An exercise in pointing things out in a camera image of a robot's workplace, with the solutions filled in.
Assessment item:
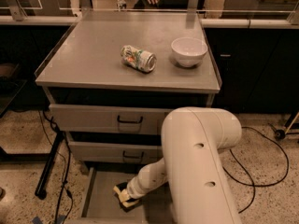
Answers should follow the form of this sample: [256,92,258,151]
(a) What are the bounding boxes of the grey metal drawer cabinet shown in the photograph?
[35,10,222,224]

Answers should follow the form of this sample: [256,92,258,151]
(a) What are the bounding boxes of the white horizontal rail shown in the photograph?
[0,16,299,30]

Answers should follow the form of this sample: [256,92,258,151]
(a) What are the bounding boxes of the clear water bottle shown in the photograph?
[117,0,127,11]

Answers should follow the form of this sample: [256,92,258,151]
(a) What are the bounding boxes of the white bowl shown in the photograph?
[171,37,207,67]

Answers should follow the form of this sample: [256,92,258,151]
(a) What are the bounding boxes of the black floor cable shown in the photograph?
[221,126,290,215]

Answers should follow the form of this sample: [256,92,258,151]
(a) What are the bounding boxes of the black wheeled cart base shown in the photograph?
[274,111,299,140]

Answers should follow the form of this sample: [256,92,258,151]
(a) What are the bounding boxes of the open bottom grey drawer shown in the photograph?
[64,163,175,224]

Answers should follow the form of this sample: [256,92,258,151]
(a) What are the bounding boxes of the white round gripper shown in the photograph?
[113,169,155,208]

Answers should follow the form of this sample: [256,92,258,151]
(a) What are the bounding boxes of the black cables at left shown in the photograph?
[37,109,75,224]

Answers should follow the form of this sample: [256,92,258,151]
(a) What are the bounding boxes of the top grey drawer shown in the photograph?
[50,104,170,135]

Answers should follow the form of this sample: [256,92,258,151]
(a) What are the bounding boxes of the black table leg stand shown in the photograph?
[0,132,63,200]

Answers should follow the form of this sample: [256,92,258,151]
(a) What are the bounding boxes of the blue tape piece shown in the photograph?
[31,215,67,224]

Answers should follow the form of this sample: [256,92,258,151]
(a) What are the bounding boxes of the middle grey drawer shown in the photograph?
[69,141,163,164]

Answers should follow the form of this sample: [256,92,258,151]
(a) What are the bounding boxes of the crushed soda can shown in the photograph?
[121,45,157,73]

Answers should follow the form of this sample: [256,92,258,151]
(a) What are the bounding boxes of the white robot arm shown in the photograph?
[113,107,242,224]

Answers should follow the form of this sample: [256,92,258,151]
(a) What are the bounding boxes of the yellow green sponge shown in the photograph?
[113,182,138,208]

